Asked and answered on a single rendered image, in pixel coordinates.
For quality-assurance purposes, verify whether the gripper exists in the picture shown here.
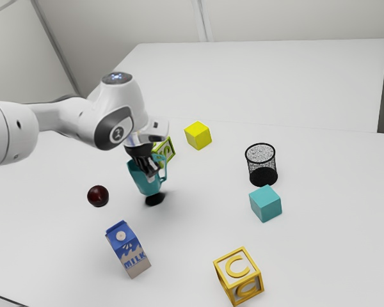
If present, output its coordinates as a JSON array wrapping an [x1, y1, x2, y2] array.
[[124, 141, 163, 183]]

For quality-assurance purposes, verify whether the teal faceted mug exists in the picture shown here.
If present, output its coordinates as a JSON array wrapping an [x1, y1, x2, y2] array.
[[125, 153, 169, 197]]

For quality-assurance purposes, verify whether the green letter block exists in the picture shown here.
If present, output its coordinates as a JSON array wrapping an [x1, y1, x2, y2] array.
[[151, 136, 177, 169]]

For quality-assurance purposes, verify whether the yellow cube block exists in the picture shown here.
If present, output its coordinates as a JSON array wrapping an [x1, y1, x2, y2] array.
[[183, 120, 212, 151]]

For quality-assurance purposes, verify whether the dark red ball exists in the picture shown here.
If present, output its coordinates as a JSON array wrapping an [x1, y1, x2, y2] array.
[[86, 184, 110, 207]]

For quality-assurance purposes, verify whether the blue milk carton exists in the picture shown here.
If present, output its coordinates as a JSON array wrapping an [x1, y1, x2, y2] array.
[[104, 219, 152, 279]]

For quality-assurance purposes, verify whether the black mesh pen holder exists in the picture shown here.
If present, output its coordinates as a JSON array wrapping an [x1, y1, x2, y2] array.
[[244, 143, 279, 187]]

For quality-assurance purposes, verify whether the teal cube block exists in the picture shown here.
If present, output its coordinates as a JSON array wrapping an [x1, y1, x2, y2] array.
[[248, 184, 282, 224]]

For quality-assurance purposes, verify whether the yellow letter block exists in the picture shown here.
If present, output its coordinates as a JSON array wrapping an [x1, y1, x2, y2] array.
[[212, 246, 265, 307]]

